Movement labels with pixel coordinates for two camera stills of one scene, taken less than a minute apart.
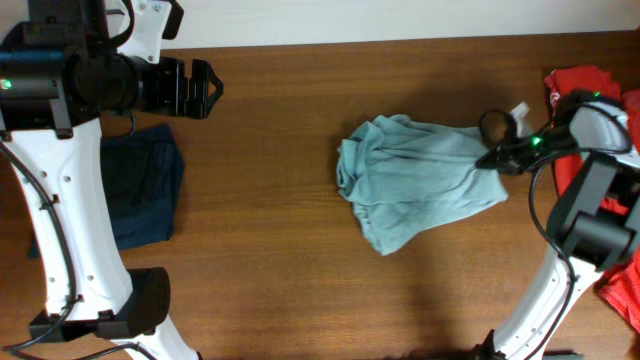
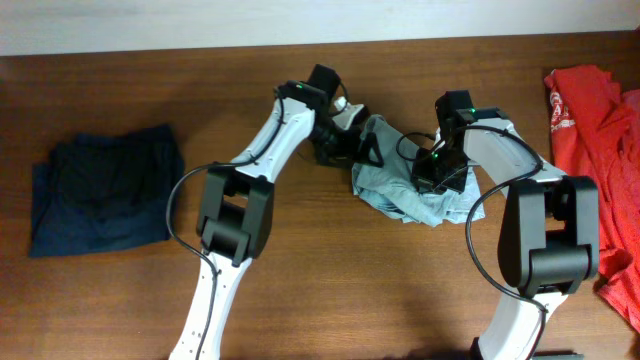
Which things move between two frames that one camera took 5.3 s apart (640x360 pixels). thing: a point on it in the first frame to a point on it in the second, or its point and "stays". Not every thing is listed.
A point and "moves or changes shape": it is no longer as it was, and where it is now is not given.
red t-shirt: (564, 87) stays
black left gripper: (176, 102) to (348, 151)
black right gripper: (511, 161) to (427, 183)
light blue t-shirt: (402, 177) moves or changes shape
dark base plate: (564, 357) stays
